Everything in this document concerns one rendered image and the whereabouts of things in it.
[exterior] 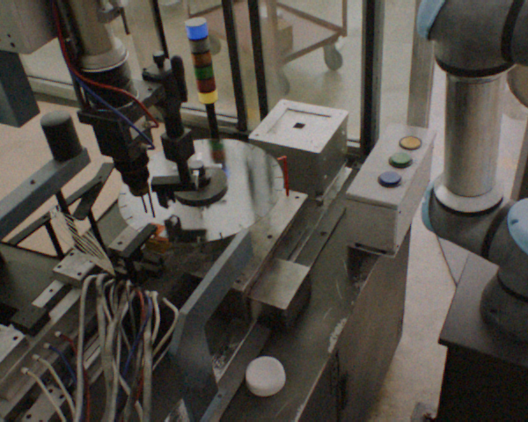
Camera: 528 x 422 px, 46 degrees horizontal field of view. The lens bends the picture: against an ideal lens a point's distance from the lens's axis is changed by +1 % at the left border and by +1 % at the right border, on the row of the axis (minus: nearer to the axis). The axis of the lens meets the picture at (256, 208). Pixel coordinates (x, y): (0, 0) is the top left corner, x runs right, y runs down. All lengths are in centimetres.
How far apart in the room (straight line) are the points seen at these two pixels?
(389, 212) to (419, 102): 31
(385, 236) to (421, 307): 96
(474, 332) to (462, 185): 29
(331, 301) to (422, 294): 106
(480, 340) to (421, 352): 91
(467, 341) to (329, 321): 25
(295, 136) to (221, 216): 36
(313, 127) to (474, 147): 53
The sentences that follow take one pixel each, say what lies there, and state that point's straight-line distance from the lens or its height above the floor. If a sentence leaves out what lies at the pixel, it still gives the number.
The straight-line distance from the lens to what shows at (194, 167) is 119.
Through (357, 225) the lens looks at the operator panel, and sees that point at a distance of 130.
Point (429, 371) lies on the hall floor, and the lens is 208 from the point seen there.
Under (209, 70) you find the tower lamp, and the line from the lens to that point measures 141.
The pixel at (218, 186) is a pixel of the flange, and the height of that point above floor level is 96.
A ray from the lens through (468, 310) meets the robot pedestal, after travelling 126.
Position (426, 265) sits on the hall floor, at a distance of 238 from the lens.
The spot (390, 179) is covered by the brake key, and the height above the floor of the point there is 91.
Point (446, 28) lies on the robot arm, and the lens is 90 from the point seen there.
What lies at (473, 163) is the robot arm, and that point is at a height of 107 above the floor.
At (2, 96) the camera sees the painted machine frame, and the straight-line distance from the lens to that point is 99.
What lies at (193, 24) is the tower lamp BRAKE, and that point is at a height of 116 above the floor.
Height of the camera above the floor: 169
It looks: 40 degrees down
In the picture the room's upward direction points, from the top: 7 degrees counter-clockwise
